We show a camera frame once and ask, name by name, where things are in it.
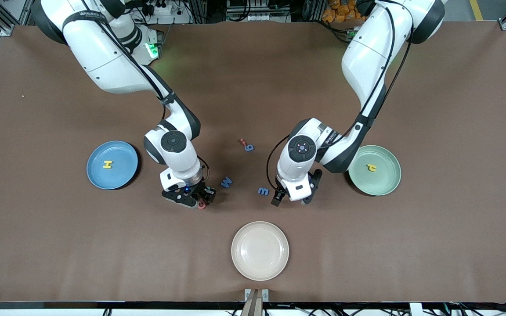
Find cream plate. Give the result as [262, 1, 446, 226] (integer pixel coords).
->
[231, 221, 289, 281]

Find blue plate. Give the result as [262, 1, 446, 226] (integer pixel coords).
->
[87, 140, 139, 190]

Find green plate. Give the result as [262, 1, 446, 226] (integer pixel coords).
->
[349, 145, 402, 196]

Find orange netted bags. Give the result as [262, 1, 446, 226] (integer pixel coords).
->
[322, 0, 368, 23]

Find white power strip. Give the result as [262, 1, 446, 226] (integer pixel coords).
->
[141, 0, 174, 16]

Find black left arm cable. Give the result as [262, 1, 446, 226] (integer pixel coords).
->
[266, 7, 413, 189]

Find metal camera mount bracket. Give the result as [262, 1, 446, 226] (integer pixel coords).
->
[244, 288, 270, 316]

